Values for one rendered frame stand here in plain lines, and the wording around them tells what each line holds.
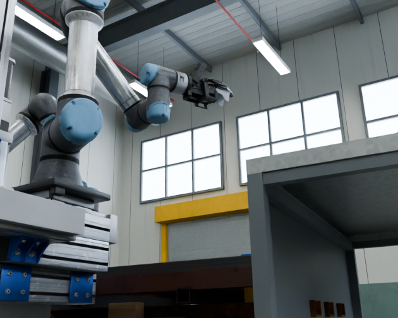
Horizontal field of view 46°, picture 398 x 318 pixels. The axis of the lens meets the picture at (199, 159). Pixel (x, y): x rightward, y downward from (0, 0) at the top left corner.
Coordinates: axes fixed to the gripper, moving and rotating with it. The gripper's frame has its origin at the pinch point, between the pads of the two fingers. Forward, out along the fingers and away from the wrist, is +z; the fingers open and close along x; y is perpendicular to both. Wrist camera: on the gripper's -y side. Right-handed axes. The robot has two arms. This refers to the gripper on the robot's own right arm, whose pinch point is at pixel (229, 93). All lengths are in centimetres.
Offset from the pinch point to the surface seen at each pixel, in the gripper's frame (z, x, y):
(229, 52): 547, -613, -664
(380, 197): 39, 23, 44
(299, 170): -16, 40, 51
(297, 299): 8, 8, 75
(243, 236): 575, -692, -199
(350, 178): 13, 33, 46
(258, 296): -23, 26, 78
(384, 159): -7, 56, 54
